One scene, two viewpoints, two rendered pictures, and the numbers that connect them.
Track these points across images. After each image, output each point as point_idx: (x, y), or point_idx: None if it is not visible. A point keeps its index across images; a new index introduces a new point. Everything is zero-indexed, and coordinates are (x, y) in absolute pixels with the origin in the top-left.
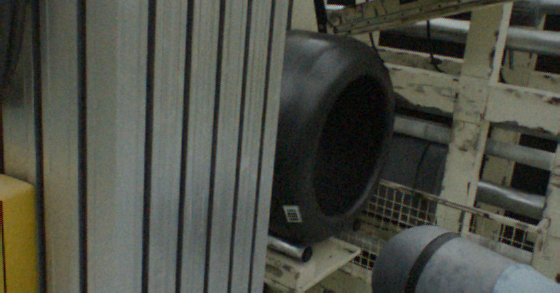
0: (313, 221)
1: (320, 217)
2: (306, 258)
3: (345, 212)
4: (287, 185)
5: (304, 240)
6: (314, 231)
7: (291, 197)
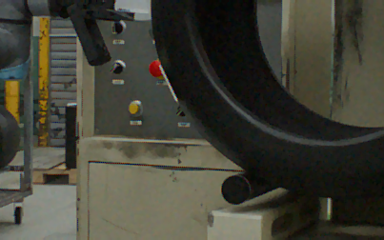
0: (212, 112)
1: (228, 110)
2: (227, 194)
3: (337, 139)
4: (156, 31)
5: (235, 163)
6: (223, 136)
7: (163, 53)
